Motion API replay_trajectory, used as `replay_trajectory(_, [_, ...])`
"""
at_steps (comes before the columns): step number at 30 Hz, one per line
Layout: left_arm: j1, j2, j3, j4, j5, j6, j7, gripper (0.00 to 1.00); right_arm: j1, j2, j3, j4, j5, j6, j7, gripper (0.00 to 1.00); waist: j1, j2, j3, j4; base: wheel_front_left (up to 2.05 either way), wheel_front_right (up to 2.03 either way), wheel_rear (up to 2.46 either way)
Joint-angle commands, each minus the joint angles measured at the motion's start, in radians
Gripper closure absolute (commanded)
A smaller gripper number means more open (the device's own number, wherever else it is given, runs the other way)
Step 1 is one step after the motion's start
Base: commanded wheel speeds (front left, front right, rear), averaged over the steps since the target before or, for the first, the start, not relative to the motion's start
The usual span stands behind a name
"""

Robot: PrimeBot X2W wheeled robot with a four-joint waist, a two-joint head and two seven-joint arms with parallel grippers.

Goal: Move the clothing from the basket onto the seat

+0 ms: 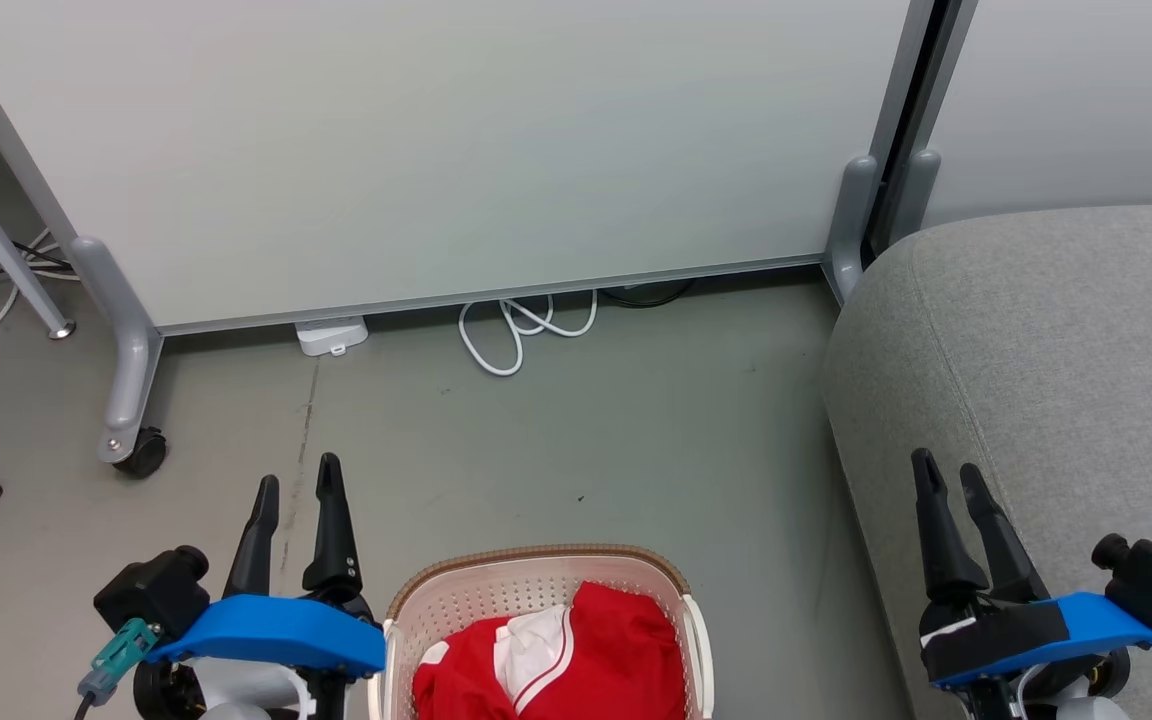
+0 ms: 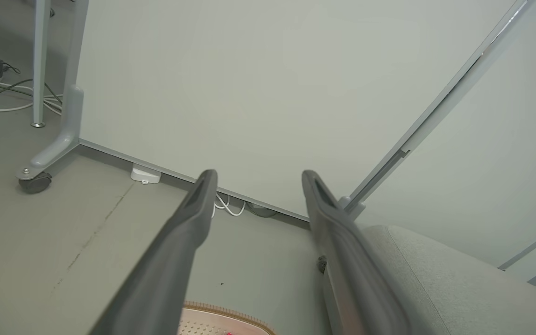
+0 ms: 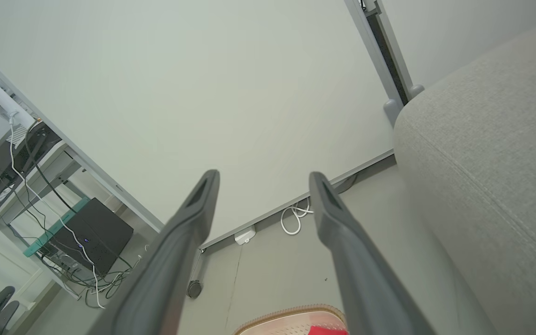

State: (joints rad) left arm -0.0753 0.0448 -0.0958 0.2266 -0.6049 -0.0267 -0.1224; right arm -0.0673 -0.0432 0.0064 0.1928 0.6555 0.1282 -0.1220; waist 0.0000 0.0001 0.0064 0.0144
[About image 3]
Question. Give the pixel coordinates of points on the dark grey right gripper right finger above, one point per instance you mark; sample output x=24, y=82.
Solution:
x=361, y=279

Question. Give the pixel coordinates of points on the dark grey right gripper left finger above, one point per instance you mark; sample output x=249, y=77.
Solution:
x=165, y=274

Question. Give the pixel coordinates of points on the red garment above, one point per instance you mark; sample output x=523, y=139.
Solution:
x=326, y=331

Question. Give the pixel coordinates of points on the grey fabric sofa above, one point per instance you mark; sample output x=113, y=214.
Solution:
x=486, y=163

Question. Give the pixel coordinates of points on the black caster wheel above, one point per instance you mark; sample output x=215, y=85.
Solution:
x=194, y=289

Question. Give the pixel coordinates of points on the grey partition leg with caster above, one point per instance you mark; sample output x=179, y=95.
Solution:
x=197, y=266

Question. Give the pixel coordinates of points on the black computer case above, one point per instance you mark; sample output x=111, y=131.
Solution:
x=98, y=232

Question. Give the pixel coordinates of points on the cream perforated laundry basket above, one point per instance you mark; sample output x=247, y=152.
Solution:
x=291, y=321

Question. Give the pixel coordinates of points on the green strip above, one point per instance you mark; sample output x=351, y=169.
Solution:
x=44, y=239

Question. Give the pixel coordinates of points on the white power adapter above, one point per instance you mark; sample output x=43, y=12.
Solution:
x=244, y=236

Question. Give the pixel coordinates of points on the black monitor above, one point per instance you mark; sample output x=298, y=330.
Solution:
x=10, y=153

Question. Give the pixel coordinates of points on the white metal desk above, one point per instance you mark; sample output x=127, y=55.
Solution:
x=54, y=160

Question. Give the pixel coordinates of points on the wide white partition panel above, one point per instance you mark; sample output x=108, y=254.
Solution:
x=203, y=93

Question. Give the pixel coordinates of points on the narrow white partition panel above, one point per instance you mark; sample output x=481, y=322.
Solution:
x=463, y=37

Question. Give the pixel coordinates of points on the grey partition foot post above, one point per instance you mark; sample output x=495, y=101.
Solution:
x=392, y=110
x=416, y=90

